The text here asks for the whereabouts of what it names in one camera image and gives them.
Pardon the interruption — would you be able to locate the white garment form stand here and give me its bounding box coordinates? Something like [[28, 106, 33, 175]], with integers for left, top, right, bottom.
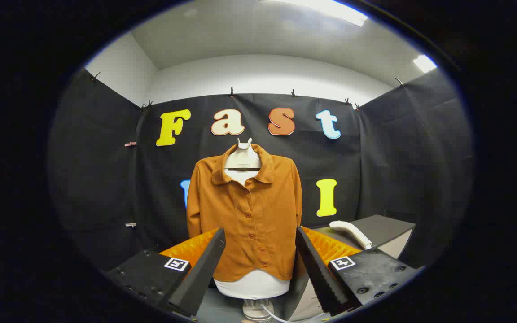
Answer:
[[214, 138, 291, 322]]

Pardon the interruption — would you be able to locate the grey side table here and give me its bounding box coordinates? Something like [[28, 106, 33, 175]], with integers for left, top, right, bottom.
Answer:
[[285, 214, 416, 322]]

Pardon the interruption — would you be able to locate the small ceiling light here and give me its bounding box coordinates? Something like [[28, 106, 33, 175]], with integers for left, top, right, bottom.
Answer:
[[413, 55, 438, 74]]

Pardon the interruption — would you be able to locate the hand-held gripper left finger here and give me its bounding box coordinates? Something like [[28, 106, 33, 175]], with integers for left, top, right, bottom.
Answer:
[[106, 228, 226, 318]]

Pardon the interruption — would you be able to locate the long ceiling light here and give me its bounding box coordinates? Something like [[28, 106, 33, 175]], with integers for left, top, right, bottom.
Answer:
[[263, 0, 369, 27]]

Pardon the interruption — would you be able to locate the black backdrop cloth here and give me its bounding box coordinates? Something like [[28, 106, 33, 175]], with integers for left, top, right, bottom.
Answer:
[[48, 67, 473, 274]]

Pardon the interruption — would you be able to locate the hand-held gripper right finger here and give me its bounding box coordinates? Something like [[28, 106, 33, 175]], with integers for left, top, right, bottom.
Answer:
[[295, 226, 421, 317]]

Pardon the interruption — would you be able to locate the white steamer hose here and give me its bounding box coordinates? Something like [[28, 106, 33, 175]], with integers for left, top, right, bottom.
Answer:
[[258, 303, 329, 323]]

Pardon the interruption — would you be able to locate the row of black cloth clips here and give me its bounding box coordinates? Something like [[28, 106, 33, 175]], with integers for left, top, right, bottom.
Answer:
[[90, 72, 405, 113]]

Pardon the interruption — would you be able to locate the orange-brown button shirt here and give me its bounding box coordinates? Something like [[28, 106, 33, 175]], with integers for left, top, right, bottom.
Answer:
[[186, 144, 303, 282]]

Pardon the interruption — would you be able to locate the white garment steamer head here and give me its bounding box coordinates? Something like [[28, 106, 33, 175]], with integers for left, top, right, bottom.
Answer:
[[329, 220, 372, 250]]

